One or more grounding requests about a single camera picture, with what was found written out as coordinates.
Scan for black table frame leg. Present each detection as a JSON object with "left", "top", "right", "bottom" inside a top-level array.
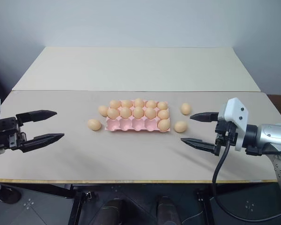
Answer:
[
  {"left": 193, "top": 187, "right": 210, "bottom": 225},
  {"left": 67, "top": 184, "right": 95, "bottom": 225}
]

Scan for dark rounded shape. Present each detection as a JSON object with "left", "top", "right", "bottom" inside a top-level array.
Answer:
[
  {"left": 156, "top": 195, "right": 179, "bottom": 225},
  {"left": 0, "top": 184, "right": 22, "bottom": 205},
  {"left": 100, "top": 198, "right": 125, "bottom": 225}
]

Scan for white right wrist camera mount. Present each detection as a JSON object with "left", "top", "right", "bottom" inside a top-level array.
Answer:
[{"left": 218, "top": 97, "right": 249, "bottom": 151}]

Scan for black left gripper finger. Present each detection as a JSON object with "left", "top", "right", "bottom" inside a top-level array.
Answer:
[
  {"left": 15, "top": 109, "right": 58, "bottom": 125},
  {"left": 14, "top": 133, "right": 65, "bottom": 153}
]

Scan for pink egg tray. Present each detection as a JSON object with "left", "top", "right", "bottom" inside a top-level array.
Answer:
[{"left": 104, "top": 100, "right": 171, "bottom": 133}]

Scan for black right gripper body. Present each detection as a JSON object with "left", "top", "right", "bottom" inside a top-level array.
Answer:
[{"left": 214, "top": 119, "right": 239, "bottom": 157}]

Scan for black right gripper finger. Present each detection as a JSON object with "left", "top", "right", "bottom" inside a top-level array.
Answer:
[
  {"left": 189, "top": 112, "right": 220, "bottom": 123},
  {"left": 180, "top": 137, "right": 217, "bottom": 154}
]

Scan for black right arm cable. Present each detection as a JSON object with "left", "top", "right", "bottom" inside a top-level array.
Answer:
[{"left": 211, "top": 127, "right": 281, "bottom": 223}]

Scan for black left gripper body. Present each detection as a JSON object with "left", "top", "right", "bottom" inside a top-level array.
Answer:
[{"left": 0, "top": 116, "right": 28, "bottom": 150}]

